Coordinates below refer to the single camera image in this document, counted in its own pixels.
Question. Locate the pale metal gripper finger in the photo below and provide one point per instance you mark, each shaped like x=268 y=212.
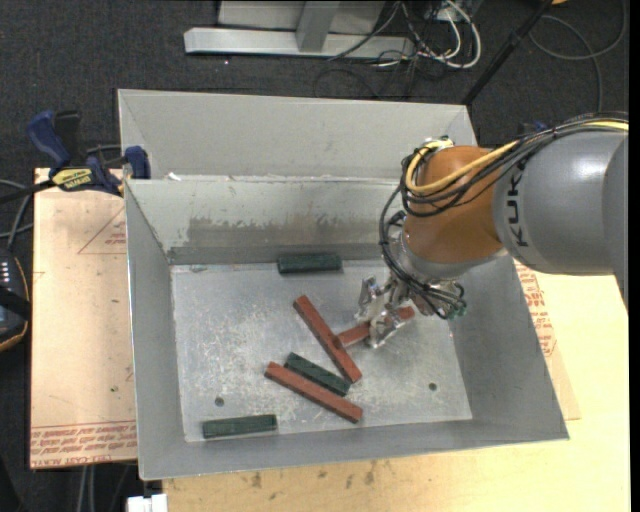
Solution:
x=370 y=295
x=386 y=332

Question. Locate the red-brown flat block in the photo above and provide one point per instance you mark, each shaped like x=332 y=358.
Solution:
x=354 y=334
x=327 y=340
x=320 y=395

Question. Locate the dark green flat block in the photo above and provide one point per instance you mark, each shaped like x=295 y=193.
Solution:
x=240 y=426
x=317 y=374
x=309 y=263

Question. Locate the grey metal bin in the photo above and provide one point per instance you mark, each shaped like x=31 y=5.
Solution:
x=250 y=325

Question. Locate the brown cardboard board, red print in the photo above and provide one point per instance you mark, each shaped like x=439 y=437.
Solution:
x=80 y=310

